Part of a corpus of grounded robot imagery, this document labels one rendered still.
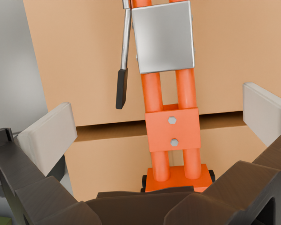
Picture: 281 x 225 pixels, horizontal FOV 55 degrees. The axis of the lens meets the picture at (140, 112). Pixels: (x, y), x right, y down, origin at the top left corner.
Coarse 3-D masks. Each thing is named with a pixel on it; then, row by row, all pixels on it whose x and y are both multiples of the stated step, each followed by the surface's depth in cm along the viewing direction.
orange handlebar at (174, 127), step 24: (144, 0) 28; (192, 72) 30; (144, 96) 32; (192, 96) 31; (168, 120) 31; (192, 120) 31; (168, 144) 32; (192, 144) 32; (168, 168) 34; (192, 168) 33
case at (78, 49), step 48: (48, 0) 42; (96, 0) 42; (192, 0) 41; (240, 0) 40; (48, 48) 45; (96, 48) 44; (240, 48) 42; (48, 96) 47; (96, 96) 46; (240, 96) 44
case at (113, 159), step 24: (144, 120) 55; (216, 120) 50; (240, 120) 48; (72, 144) 49; (96, 144) 49; (120, 144) 48; (144, 144) 48; (216, 144) 47; (240, 144) 47; (264, 144) 46; (72, 168) 50; (96, 168) 50; (120, 168) 50; (144, 168) 49; (216, 168) 48; (96, 192) 51
